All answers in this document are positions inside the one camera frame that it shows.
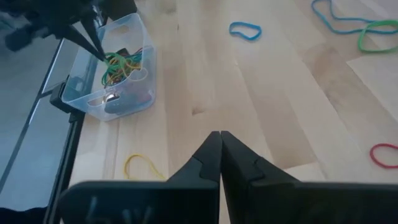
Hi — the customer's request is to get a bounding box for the long blue rubber band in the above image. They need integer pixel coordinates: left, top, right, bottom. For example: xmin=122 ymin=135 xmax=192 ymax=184
xmin=310 ymin=0 xmax=398 ymax=35

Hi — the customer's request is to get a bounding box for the clear plastic bin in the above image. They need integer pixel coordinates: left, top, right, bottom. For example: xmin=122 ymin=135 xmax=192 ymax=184
xmin=61 ymin=12 xmax=157 ymax=123

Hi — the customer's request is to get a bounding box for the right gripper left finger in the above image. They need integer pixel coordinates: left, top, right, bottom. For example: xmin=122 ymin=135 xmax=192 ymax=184
xmin=58 ymin=130 xmax=223 ymax=224

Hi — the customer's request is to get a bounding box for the long red rubber band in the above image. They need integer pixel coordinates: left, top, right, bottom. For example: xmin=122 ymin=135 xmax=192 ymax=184
xmin=369 ymin=142 xmax=398 ymax=170

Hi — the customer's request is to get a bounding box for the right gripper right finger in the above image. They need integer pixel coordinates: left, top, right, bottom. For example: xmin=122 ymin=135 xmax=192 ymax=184
xmin=220 ymin=130 xmax=398 ymax=224

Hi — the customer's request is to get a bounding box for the yellow rubber band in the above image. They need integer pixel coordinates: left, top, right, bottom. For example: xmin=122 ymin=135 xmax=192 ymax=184
xmin=108 ymin=58 xmax=149 ymax=83
xmin=123 ymin=153 xmax=167 ymax=181

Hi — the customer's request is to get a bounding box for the green rubber band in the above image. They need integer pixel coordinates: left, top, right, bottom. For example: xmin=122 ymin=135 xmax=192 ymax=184
xmin=356 ymin=19 xmax=398 ymax=54
xmin=101 ymin=51 xmax=144 ymax=87
xmin=101 ymin=62 xmax=125 ymax=87

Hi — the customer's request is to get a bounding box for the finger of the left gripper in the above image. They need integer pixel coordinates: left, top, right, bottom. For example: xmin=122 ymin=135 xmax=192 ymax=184
xmin=80 ymin=16 xmax=107 ymax=60
xmin=63 ymin=26 xmax=105 ymax=62

